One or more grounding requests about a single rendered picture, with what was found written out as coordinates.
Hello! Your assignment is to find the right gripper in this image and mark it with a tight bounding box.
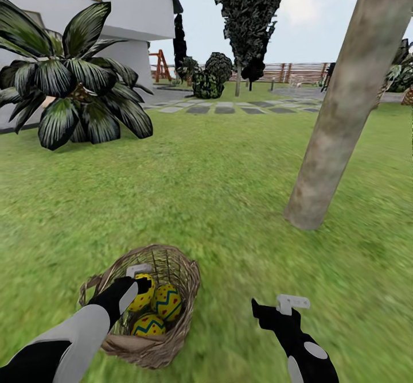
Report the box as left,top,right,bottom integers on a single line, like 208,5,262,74
251,298,302,343

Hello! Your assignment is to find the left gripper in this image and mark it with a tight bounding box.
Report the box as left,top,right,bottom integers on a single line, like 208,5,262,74
135,277,151,295

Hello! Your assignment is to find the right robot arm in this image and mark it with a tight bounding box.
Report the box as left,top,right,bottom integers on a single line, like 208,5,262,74
251,63,339,383

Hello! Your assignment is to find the easter egg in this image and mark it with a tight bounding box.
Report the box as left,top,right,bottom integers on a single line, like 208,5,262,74
146,284,182,322
127,273,156,312
131,309,167,336

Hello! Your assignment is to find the wicker basket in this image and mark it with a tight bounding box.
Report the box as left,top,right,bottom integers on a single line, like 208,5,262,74
79,243,200,370

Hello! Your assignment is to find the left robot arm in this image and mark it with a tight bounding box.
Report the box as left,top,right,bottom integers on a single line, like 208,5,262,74
0,262,153,383

